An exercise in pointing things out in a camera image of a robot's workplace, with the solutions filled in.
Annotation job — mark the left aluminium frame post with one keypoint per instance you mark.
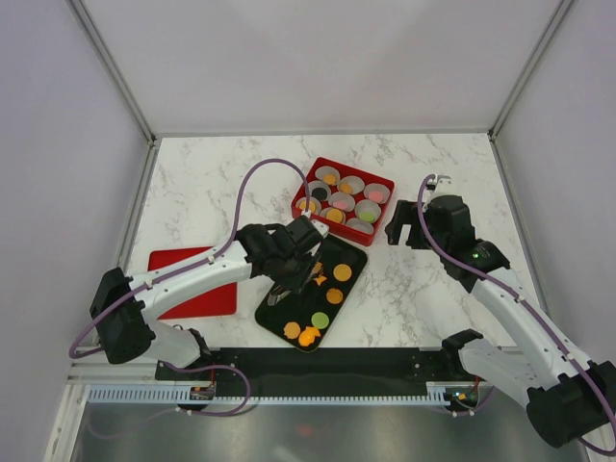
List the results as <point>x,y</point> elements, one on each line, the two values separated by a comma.
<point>84,18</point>

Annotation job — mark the red box lid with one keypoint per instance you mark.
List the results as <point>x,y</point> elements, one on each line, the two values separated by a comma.
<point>221,301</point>

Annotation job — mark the orange flower cookie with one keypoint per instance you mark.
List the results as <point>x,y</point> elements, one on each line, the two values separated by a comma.
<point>291,330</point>

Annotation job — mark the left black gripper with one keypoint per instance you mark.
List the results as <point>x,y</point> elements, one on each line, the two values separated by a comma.
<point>289,283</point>

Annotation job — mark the black sandwich cookie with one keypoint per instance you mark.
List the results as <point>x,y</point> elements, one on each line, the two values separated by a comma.
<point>349,258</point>
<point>319,193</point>

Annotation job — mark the orange chocolate chip cookie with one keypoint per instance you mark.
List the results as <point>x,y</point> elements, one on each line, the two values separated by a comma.
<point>334,296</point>

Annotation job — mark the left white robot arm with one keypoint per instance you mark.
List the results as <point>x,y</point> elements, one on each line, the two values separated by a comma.
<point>126,309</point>

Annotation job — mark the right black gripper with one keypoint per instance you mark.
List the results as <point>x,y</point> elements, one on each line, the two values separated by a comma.
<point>404,214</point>

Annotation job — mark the orange star cookie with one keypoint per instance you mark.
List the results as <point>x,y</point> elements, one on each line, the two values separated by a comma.
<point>329,179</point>

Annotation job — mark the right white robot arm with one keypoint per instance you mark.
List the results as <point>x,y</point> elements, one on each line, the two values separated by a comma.
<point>565,393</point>

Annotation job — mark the orange round biscuit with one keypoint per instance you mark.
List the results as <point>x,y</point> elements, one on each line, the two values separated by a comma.
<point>346,188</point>
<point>307,205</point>
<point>335,215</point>

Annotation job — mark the black green cookie tray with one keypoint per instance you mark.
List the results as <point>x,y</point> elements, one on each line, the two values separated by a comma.
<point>312,299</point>

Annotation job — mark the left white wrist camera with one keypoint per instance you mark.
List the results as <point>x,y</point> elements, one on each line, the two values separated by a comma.
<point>320,226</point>

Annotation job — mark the aluminium frame post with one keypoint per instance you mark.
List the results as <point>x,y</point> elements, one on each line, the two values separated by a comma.
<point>84,18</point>
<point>532,63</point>

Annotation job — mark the right aluminium frame post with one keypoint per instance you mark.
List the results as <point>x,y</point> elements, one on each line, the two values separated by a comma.
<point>532,63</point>

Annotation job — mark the green sandwich cookie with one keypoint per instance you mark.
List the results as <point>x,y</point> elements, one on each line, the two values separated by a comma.
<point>367,216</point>
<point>320,320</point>

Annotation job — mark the metal tweezers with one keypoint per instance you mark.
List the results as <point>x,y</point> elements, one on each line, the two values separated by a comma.
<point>276,294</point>

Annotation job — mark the red cookie box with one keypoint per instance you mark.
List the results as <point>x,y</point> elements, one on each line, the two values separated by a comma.
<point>339,230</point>

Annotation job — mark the orange dotted biscuit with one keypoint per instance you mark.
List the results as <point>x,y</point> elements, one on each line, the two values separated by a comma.
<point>342,272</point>

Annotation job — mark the pink sandwich cookie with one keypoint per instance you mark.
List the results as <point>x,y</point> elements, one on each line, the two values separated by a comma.
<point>376,196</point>
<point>341,205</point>

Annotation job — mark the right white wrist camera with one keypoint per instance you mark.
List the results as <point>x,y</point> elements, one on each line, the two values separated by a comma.
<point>440,185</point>

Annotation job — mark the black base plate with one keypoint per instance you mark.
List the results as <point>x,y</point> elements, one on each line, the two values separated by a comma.
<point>340,371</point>

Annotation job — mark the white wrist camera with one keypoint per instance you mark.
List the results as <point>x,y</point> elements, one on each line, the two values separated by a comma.
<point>440,185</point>
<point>320,226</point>

